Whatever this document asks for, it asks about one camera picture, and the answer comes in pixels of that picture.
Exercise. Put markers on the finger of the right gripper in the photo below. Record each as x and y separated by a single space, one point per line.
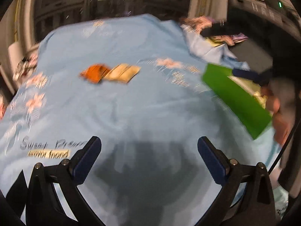
247 74

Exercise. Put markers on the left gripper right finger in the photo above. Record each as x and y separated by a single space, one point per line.
246 196

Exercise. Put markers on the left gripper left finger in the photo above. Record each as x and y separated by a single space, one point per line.
54 197

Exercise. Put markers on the yellow snack packet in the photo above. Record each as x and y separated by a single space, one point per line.
122 73

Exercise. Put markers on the orange snack packet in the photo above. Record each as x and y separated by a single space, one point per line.
95 73

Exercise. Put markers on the person's right hand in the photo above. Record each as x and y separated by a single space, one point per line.
280 94

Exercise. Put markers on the green storage box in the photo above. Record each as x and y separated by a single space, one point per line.
243 104

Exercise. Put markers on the blue floral pillow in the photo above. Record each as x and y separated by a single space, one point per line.
213 49

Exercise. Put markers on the light blue floral bedsheet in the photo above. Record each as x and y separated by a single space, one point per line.
149 171

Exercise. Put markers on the dark window frame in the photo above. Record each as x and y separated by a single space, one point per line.
51 14

